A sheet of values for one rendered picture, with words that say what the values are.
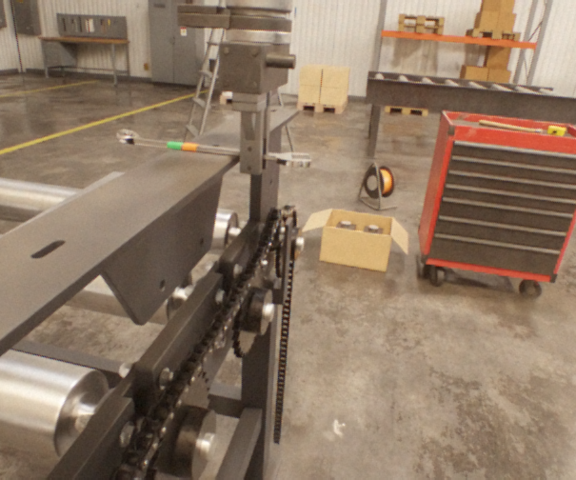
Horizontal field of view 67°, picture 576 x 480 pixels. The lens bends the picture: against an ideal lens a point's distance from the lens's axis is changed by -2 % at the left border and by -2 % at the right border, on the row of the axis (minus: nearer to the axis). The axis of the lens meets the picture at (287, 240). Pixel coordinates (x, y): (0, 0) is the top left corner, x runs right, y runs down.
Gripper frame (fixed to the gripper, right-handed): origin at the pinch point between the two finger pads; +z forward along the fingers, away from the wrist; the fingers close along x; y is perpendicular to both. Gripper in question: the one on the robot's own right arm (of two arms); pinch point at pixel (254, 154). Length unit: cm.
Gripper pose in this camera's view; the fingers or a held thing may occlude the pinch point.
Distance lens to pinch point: 57.5
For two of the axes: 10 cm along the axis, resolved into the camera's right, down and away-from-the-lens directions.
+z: -0.6, 9.0, 4.3
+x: 2.1, -4.0, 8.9
